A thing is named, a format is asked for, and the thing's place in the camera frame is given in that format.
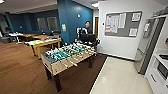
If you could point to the person in dark clothes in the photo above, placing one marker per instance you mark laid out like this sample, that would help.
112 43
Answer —
88 28

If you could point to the interior glass window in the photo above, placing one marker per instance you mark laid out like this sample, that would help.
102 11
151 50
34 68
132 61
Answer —
42 24
52 23

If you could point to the green foosball table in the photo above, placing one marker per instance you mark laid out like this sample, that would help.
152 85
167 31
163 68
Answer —
63 56

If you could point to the brown wooden door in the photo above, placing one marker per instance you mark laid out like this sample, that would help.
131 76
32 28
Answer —
96 26

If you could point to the yellow wall sign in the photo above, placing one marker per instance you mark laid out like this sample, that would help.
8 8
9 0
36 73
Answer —
63 27

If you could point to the stainless steel refrigerator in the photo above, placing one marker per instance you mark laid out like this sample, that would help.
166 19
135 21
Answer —
148 43

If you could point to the black microwave oven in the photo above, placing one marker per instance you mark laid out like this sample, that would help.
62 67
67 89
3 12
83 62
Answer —
162 70

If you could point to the yellow air hockey table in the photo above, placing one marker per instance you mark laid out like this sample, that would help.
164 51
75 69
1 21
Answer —
43 42

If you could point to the small white table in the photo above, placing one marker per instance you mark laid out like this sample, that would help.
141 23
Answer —
15 35

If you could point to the grey bulletin board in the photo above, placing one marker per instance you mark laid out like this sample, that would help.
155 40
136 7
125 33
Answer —
121 24

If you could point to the rectangular ceiling light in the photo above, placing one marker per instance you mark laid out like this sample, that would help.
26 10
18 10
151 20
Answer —
95 4

